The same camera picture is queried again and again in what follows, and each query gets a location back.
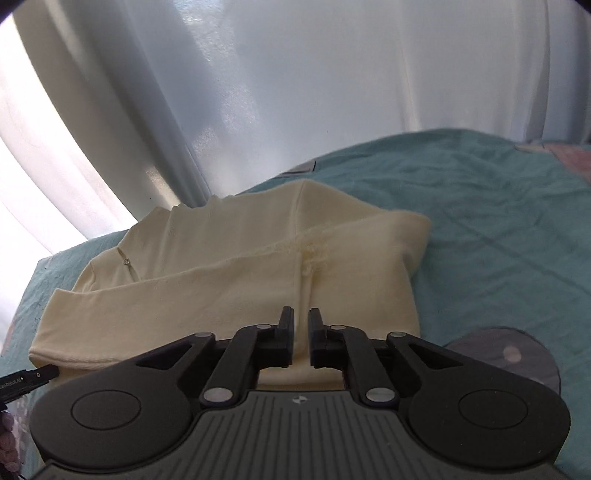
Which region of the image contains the teal mushroom print blanket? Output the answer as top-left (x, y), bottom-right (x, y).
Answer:
top-left (0, 129), bottom-right (591, 480)

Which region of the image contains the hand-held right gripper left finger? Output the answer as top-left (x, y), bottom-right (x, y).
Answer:
top-left (136, 306), bottom-right (295, 408)

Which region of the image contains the sheer white curtain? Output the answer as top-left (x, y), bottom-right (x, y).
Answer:
top-left (0, 18), bottom-right (136, 260)

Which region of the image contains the white opaque curtain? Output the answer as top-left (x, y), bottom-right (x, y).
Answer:
top-left (14, 0), bottom-right (591, 209)

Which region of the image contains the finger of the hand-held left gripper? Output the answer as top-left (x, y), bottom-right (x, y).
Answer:
top-left (0, 365), bottom-right (61, 403)

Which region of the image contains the cream knit sweater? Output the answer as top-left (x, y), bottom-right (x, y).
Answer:
top-left (28, 180), bottom-right (433, 389)

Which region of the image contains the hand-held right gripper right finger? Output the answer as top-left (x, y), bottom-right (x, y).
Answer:
top-left (308, 307), bottom-right (468, 408)

